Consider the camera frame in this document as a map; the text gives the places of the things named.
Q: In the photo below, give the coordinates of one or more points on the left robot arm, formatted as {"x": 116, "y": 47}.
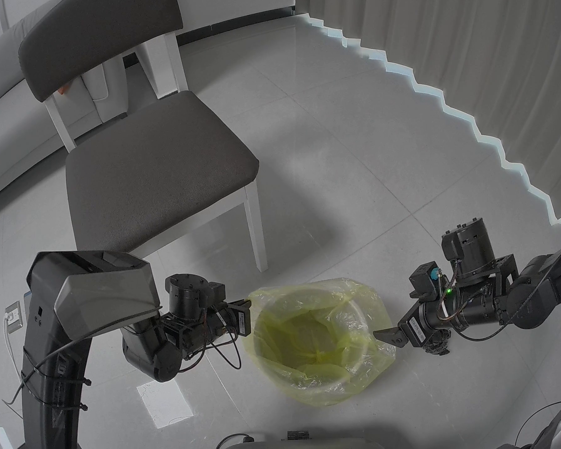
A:
{"x": 103, "y": 293}

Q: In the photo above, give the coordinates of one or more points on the light grey sofa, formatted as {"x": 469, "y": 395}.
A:
{"x": 9, "y": 133}

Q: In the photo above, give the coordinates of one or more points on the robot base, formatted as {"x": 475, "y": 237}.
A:
{"x": 336, "y": 443}

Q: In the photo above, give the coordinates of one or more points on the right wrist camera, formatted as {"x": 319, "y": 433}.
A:
{"x": 423, "y": 278}

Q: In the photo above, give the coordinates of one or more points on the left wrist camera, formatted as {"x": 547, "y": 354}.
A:
{"x": 219, "y": 293}

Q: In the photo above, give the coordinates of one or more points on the white curtain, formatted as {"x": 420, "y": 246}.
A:
{"x": 472, "y": 40}

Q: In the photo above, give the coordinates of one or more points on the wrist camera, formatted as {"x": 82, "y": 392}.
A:
{"x": 423, "y": 278}
{"x": 219, "y": 293}

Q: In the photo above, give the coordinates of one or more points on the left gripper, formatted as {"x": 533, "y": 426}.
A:
{"x": 229, "y": 323}

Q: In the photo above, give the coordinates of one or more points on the black plastic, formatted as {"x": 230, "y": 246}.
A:
{"x": 439, "y": 346}

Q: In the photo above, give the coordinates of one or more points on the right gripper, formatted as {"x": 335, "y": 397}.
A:
{"x": 430, "y": 316}

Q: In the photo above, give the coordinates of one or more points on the grey seat white chair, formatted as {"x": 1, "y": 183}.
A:
{"x": 159, "y": 166}

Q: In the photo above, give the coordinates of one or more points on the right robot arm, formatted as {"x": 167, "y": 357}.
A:
{"x": 542, "y": 288}

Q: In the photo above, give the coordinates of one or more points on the yellow plastic bag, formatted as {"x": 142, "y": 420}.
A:
{"x": 280, "y": 307}

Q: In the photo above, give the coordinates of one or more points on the white trash bin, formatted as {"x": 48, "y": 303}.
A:
{"x": 280, "y": 376}

